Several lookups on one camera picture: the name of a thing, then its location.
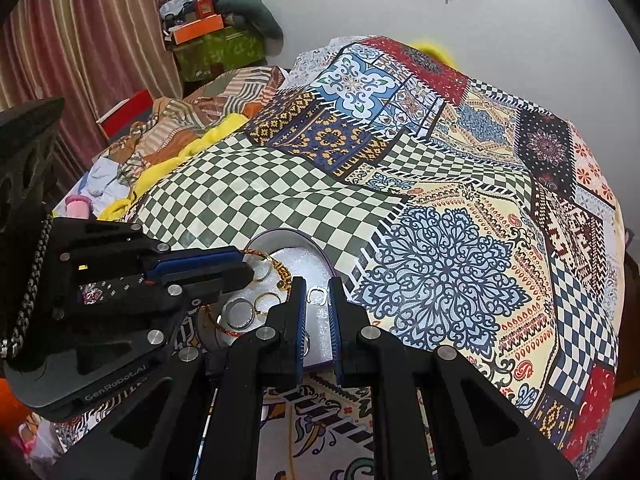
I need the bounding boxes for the yellow cloth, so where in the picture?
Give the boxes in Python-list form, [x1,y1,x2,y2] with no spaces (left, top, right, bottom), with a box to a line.
[97,112,249,222]

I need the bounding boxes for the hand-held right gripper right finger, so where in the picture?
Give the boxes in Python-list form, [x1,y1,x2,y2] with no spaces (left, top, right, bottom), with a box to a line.
[327,276,581,480]

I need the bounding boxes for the purple heart-shaped jewelry box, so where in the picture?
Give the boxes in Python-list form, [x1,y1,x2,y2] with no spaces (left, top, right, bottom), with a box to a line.
[196,229,353,376]

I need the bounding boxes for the orange box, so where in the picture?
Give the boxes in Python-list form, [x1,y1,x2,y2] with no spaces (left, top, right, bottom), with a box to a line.
[170,14,226,45]

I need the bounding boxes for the yellow plastic chair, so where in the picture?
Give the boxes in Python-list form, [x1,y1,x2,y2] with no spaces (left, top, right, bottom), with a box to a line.
[409,39,457,67]

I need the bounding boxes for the green patterned box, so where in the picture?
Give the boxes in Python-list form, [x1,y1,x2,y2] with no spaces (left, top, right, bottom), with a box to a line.
[172,27,267,82]

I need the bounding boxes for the red and white box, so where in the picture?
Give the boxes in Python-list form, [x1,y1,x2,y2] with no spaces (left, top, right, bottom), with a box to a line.
[95,89,157,139]

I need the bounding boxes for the patchwork printed blanket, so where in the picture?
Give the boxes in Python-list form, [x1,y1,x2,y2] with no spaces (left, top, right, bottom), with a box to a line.
[55,35,627,480]

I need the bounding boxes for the small gold ring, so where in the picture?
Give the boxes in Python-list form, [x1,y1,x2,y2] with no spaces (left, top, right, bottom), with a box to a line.
[251,292,277,317]

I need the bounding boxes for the striped curtain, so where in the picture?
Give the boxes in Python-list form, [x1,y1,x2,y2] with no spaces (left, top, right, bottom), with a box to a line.
[0,0,185,176]

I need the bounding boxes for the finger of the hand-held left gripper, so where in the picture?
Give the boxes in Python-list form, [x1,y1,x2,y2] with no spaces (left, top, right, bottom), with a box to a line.
[55,264,257,346]
[52,217,247,286]

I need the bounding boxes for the light blue cloth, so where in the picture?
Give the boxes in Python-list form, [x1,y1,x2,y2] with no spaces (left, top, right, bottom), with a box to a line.
[86,155,137,212]

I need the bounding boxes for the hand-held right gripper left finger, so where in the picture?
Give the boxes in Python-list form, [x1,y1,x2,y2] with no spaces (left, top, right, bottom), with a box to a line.
[50,276,308,480]

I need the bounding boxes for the metal chain lanyard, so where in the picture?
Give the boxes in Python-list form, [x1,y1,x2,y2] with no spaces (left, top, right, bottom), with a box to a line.
[0,214,55,358]

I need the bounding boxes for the red string bracelet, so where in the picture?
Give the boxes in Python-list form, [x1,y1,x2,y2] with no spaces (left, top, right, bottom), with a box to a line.
[214,310,252,339]

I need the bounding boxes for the gold chain bracelet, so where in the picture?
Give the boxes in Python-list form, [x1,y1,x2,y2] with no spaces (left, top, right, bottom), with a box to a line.
[242,249,295,292]

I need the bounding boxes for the dark grey cushion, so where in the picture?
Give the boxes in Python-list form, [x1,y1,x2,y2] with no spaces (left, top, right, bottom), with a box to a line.
[215,0,284,42]

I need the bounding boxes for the pink cup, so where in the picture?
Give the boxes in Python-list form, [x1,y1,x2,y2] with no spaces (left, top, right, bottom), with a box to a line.
[64,195,94,219]

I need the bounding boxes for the striped orange quilt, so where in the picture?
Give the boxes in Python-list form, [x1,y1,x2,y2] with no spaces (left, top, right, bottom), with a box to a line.
[105,65,287,162]

